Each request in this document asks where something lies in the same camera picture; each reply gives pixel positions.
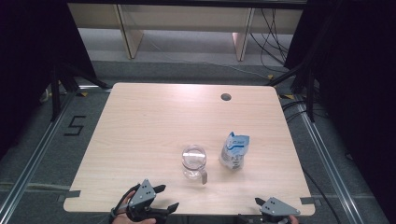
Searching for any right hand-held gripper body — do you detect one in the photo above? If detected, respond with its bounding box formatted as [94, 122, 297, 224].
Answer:
[259, 196, 302, 224]

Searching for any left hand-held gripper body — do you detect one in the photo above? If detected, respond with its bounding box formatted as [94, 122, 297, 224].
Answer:
[125, 178, 172, 224]

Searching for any clear glass jar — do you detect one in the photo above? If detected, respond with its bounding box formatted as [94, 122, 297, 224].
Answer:
[181, 152, 209, 186]

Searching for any blue and white plastic bag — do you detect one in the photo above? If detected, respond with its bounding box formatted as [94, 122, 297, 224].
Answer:
[219, 131, 251, 172]

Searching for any person's right hand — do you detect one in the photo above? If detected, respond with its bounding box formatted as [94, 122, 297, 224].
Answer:
[279, 215, 300, 224]

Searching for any person's left hand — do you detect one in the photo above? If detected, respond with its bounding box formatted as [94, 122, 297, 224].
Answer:
[111, 189, 157, 224]

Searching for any grey tape strip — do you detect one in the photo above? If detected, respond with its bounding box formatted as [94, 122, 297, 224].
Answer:
[56, 189, 82, 203]
[300, 196, 323, 206]

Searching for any black metal stand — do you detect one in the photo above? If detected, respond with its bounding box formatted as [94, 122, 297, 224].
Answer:
[49, 61, 112, 123]
[265, 60, 318, 123]

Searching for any black curtain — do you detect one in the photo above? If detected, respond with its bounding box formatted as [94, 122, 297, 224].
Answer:
[0, 0, 98, 158]
[283, 0, 396, 224]

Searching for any light wooden shelf unit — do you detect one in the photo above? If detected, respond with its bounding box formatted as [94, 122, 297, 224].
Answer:
[67, 3, 304, 62]

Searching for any left hand-held gripper black cable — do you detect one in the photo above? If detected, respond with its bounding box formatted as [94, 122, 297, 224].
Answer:
[108, 183, 142, 224]

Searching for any black floor cable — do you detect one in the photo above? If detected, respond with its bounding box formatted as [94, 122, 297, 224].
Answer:
[303, 168, 344, 224]

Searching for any metal floor rail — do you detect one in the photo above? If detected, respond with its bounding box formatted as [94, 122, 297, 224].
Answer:
[294, 94, 366, 224]
[0, 92, 77, 220]

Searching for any bundle of black cables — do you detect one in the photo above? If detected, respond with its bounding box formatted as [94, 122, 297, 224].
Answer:
[249, 7, 291, 75]

